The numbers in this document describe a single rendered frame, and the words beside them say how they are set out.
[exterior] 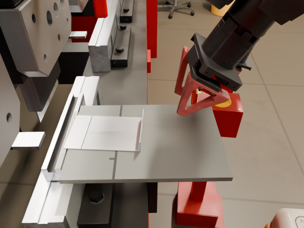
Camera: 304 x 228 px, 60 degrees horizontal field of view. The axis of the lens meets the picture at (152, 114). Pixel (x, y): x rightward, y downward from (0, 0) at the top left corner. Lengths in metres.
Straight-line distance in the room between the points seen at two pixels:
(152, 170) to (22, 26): 0.27
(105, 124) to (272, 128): 1.75
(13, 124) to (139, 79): 0.64
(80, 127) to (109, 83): 0.36
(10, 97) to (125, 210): 0.35
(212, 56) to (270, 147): 1.64
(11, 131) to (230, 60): 0.27
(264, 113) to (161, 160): 1.86
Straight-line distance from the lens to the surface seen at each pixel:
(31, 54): 0.28
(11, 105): 0.24
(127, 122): 0.49
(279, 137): 2.08
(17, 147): 0.50
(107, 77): 0.86
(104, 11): 0.51
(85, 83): 0.68
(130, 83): 0.83
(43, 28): 0.31
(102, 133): 0.48
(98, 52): 0.86
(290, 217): 1.33
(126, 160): 0.43
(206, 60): 0.36
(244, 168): 1.79
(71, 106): 0.57
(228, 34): 0.36
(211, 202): 1.45
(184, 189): 1.46
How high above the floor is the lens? 1.33
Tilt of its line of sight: 40 degrees down
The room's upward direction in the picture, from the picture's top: straight up
